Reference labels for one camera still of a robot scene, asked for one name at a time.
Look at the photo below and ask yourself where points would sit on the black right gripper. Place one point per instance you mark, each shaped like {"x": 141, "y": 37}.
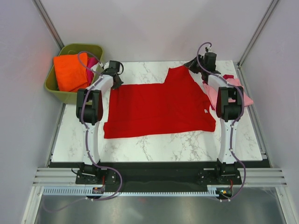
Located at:
{"x": 191, "y": 65}

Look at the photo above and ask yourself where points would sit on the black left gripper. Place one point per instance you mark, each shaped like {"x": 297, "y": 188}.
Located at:
{"x": 118, "y": 84}

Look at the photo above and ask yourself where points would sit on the red t-shirt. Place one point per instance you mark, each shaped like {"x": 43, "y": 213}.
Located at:
{"x": 177, "y": 105}

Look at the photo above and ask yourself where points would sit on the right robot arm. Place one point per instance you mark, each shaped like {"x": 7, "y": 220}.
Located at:
{"x": 229, "y": 109}

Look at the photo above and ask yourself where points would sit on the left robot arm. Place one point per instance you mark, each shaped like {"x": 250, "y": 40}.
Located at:
{"x": 89, "y": 111}

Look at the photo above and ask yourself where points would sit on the white garment in bin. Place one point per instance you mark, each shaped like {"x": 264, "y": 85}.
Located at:
{"x": 94, "y": 68}

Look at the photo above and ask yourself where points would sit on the magenta t-shirt in bin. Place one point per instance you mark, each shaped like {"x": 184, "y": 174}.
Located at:
{"x": 90, "y": 63}

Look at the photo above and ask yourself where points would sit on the folded pink t-shirt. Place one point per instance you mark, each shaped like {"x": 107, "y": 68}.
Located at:
{"x": 212, "y": 93}

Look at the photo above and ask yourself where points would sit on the orange t-shirt in bin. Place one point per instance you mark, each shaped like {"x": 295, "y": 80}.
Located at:
{"x": 70, "y": 71}

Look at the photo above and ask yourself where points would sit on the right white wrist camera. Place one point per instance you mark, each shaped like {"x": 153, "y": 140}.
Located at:
{"x": 208, "y": 49}

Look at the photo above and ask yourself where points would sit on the right aluminium frame post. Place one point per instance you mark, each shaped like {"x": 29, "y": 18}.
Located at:
{"x": 263, "y": 22}

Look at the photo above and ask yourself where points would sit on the aluminium frame post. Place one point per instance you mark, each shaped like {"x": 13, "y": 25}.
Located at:
{"x": 263, "y": 22}
{"x": 48, "y": 22}

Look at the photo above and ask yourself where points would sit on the left aluminium frame post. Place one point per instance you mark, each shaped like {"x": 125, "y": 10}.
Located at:
{"x": 48, "y": 22}

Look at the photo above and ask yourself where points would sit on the aluminium rail right of table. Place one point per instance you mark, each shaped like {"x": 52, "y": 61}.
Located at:
{"x": 253, "y": 116}

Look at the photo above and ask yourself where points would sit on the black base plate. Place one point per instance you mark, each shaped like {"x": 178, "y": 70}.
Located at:
{"x": 161, "y": 176}

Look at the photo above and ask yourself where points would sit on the aluminium rail front crossbar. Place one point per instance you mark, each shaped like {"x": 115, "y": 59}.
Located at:
{"x": 255, "y": 177}

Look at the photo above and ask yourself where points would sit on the grey slotted cable duct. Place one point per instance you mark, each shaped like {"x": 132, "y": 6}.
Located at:
{"x": 101, "y": 191}

